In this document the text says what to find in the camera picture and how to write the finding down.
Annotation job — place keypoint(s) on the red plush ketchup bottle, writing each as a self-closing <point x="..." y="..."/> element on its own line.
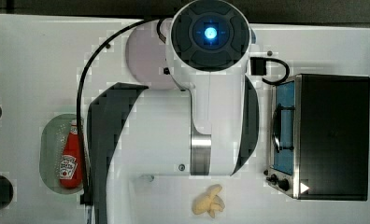
<point x="70" y="174"/>

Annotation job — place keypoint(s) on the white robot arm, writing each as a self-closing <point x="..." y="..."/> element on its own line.
<point x="205" y="124"/>

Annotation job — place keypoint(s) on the grey-green oval strainer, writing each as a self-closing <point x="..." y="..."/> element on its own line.
<point x="53" y="141"/>

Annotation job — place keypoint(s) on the lilac oval plate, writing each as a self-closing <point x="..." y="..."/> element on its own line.
<point x="145" y="57"/>

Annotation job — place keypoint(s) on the yellow plush banana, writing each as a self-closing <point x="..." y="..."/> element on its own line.
<point x="209" y="202"/>

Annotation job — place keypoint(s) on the black toaster oven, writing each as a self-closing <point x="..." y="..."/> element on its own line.
<point x="319" y="137"/>

